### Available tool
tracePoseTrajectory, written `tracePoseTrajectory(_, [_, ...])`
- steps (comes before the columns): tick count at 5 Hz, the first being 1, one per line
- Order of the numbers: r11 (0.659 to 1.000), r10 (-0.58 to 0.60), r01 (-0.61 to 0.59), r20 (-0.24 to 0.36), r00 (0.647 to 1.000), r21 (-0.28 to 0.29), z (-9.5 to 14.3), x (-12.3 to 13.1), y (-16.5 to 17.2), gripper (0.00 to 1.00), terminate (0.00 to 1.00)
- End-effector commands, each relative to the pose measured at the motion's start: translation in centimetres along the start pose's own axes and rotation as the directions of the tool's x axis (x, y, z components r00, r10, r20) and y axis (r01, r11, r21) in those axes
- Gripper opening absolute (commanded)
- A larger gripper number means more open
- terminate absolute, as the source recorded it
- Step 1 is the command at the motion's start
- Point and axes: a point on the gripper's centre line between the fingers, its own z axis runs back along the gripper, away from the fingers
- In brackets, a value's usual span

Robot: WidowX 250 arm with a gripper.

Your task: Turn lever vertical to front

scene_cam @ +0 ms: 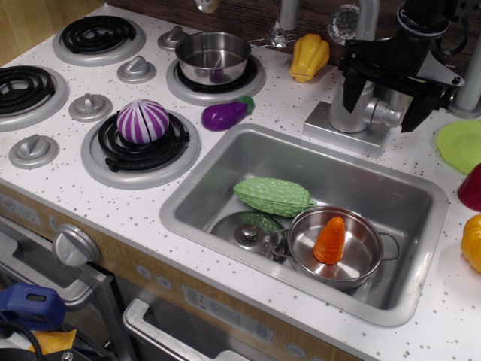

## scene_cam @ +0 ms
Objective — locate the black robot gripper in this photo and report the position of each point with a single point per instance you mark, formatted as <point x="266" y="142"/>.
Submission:
<point x="396" y="63"/>

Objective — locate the silver faucet lever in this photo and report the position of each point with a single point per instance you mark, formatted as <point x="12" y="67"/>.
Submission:
<point x="379" y="112"/>

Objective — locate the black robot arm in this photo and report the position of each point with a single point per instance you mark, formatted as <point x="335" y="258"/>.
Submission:
<point x="429" y="20"/>

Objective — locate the silver faucet base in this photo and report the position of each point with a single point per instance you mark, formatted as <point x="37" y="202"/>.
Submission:
<point x="333" y="124"/>

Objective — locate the clear crystal faucet knob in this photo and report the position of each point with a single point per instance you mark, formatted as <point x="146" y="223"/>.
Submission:
<point x="343" y="23"/>

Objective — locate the silver faucet spout pipe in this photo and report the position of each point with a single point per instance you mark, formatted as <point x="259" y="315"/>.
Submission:
<point x="368" y="16"/>

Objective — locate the green toy plate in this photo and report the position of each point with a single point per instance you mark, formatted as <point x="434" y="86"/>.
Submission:
<point x="459" y="144"/>

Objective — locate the yellow toy bell pepper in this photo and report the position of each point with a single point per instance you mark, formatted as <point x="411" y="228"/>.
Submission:
<point x="311" y="53"/>

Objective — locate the silver sink basin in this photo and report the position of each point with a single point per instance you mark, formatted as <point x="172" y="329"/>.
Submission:
<point x="410" y="208"/>

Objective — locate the clear crystal knob small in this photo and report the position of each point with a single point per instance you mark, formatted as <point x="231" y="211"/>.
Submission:
<point x="280" y="38"/>

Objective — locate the red toy cup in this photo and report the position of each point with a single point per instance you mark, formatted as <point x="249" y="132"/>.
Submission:
<point x="469" y="191"/>

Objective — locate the green toy bitter gourd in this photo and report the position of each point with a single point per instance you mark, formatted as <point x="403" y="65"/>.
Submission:
<point x="274" y="196"/>

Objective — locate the steel pot in sink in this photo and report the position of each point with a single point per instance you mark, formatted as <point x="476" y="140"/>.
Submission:
<point x="365" y="248"/>

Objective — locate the orange toy carrot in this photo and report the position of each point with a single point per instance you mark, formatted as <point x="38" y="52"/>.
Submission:
<point x="329" y="246"/>

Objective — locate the purple toy eggplant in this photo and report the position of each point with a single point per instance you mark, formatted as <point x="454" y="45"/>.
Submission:
<point x="226" y="115"/>

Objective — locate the yellow toy squash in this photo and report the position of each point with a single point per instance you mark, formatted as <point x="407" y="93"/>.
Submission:
<point x="470" y="243"/>

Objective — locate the steel pot on burner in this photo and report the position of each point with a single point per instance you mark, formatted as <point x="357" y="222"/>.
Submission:
<point x="202" y="52"/>

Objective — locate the steel pot lid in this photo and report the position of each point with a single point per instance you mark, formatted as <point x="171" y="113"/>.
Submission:
<point x="256" y="232"/>

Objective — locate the back right black burner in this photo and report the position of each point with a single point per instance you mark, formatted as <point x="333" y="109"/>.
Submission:
<point x="222" y="90"/>

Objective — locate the black burner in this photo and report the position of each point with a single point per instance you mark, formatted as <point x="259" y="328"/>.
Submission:
<point x="115" y="162"/>
<point x="222" y="90"/>
<point x="30" y="95"/>
<point x="98" y="41"/>

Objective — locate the silver stove knob back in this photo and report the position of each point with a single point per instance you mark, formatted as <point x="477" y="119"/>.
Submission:
<point x="170" y="39"/>

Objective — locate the silver stove knob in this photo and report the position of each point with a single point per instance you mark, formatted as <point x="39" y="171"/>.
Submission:
<point x="90" y="108"/>
<point x="136" y="71"/>
<point x="170" y="39"/>
<point x="34" y="151"/>

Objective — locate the purple striped toy onion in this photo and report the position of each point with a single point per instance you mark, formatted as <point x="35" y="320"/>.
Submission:
<point x="142" y="121"/>

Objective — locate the silver stove knob middle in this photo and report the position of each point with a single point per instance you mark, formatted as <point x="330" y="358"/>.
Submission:
<point x="136" y="71"/>

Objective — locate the front black burner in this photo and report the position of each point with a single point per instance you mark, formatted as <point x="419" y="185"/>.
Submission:
<point x="115" y="162"/>

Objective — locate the silver stove knob left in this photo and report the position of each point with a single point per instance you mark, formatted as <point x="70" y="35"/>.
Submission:
<point x="90" y="108"/>

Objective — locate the back left black burner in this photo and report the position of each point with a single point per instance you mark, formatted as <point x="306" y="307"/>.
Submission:
<point x="98" y="41"/>

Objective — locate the silver oven dial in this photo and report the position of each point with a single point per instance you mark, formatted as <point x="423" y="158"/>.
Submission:
<point x="73" y="247"/>

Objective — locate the silver stove knob front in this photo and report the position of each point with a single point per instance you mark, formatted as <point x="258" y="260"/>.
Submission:
<point x="34" y="151"/>

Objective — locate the blue clamp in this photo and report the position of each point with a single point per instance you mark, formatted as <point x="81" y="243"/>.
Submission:
<point x="34" y="307"/>

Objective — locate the grey post right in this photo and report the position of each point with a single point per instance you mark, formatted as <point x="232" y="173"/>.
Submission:
<point x="466" y="104"/>

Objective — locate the silver dishwasher door handle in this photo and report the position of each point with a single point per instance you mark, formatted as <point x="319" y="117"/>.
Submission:
<point x="167" y="333"/>

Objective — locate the silver oven door handle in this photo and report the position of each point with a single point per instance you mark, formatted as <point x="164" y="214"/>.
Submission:
<point x="27" y="257"/>

